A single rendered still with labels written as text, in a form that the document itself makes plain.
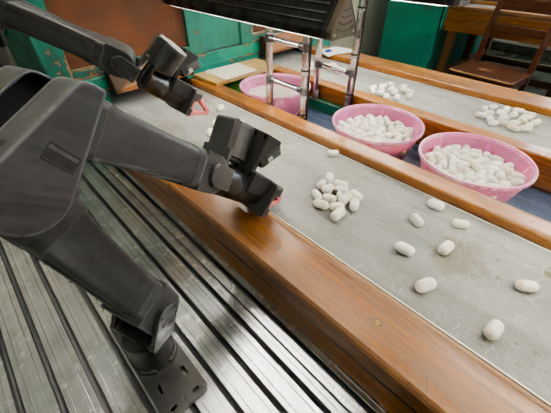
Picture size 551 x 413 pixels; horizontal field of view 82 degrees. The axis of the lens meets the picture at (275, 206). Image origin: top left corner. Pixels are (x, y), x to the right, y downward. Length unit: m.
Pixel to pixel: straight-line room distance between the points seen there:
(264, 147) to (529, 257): 0.52
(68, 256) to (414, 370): 0.41
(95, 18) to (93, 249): 0.98
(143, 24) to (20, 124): 1.05
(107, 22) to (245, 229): 0.87
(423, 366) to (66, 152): 0.46
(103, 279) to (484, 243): 0.64
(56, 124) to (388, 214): 0.60
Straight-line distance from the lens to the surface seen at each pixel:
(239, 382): 0.55
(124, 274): 0.40
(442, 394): 0.49
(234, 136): 0.52
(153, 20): 1.33
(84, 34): 0.82
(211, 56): 1.44
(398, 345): 0.49
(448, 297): 0.60
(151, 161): 0.37
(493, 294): 0.64
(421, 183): 0.79
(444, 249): 0.65
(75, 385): 0.62
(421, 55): 3.57
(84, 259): 0.36
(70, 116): 0.28
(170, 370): 0.57
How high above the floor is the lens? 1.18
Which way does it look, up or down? 40 degrees down
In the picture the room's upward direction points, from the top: straight up
